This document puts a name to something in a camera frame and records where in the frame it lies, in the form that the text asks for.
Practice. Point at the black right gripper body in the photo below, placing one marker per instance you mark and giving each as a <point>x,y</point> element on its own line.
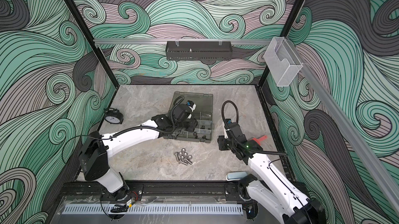
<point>226,144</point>

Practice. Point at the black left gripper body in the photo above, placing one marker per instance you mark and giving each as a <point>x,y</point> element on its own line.
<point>188,125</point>

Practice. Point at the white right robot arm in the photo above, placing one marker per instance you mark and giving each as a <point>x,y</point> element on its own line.
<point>268,186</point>

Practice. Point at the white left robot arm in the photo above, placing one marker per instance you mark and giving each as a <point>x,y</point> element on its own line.
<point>97,149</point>

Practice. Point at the pile of screws and nuts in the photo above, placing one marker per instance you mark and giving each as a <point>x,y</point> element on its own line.
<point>183,157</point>

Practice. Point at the red plastic scoop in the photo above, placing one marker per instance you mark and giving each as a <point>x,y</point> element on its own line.
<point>261,139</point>

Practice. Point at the smoky clear compartment organizer box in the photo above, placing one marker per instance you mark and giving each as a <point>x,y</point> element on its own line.
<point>203,113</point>

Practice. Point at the pale blue rectangular case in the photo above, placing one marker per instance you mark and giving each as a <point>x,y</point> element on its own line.
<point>233,176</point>

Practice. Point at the black alarm clock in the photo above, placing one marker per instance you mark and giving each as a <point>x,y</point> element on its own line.
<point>113,116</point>

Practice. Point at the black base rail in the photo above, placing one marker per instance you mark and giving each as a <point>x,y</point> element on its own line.
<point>229,190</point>

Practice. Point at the black corner frame post right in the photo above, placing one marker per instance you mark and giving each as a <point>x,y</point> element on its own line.
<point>297,6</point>

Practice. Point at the black corner frame post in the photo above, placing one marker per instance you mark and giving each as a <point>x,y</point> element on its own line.
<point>297,6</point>
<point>89,37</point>

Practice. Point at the black perforated wall tray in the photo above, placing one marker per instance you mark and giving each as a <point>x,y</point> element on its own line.
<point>198,51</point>

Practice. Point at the clear acrylic wall holder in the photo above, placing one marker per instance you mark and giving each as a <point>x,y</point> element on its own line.
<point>283,61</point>

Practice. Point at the aluminium rail back wall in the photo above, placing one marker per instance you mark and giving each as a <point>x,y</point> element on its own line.
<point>163,41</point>

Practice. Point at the black corner frame post left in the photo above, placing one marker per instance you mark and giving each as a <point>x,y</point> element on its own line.
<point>89,37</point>

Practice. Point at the white slotted cable duct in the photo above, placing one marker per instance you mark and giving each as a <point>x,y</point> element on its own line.
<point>159,209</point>

